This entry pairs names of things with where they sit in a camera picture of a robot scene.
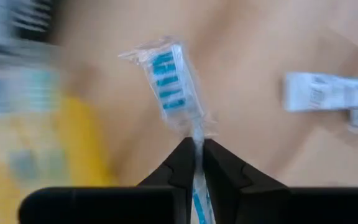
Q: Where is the blue toothbrush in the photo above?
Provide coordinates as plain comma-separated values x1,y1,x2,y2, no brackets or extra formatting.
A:
118,35,219,224

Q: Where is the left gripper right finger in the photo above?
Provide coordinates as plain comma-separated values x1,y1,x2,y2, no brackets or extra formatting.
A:
203,139,291,224

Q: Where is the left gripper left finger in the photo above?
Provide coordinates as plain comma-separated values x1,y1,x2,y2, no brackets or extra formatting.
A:
137,137,196,224

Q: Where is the yellow plastic basket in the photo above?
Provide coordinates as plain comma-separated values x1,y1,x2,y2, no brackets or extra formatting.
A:
0,96,117,224

